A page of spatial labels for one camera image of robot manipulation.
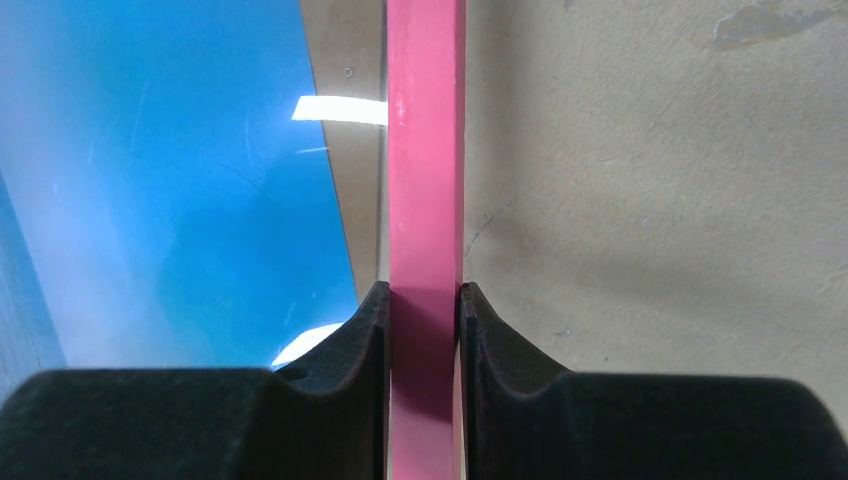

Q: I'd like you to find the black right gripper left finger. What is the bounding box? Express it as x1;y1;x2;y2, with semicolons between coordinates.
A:
1;281;390;479

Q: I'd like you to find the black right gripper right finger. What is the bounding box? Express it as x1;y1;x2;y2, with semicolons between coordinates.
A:
459;283;847;479

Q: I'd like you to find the beach landscape photo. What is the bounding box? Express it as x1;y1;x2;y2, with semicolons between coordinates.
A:
1;1;358;394

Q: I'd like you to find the pink picture frame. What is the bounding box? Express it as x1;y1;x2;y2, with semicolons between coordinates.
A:
387;1;466;479

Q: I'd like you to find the brown cardboard backing board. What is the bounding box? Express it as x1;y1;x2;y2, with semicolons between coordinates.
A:
300;1;384;300

